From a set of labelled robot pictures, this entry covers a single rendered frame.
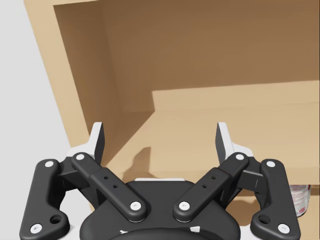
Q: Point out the red and white can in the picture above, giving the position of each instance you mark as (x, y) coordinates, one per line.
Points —
(300, 199)

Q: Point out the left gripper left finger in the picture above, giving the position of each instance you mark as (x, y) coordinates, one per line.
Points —
(45, 185)

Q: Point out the pale wooden shelf unit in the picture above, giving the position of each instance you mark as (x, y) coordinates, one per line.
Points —
(190, 87)

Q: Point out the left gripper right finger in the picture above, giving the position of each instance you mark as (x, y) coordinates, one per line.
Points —
(275, 185)

